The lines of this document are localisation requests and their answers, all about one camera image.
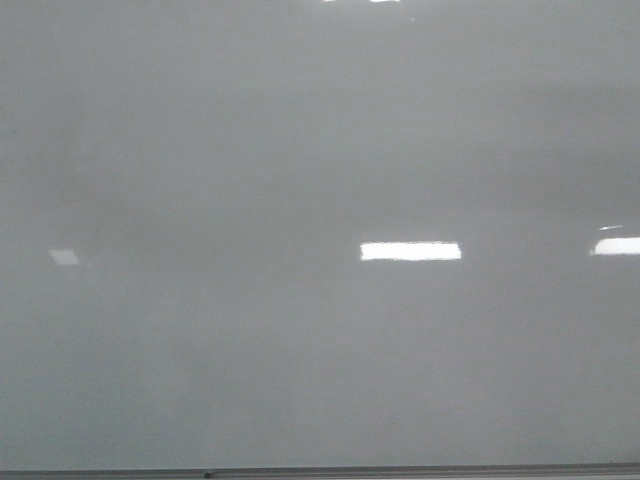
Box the white glossy whiteboard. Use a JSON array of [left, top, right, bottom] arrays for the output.
[[1, 1, 639, 470]]

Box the grey aluminium whiteboard frame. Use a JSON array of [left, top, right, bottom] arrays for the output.
[[1, 462, 639, 479]]

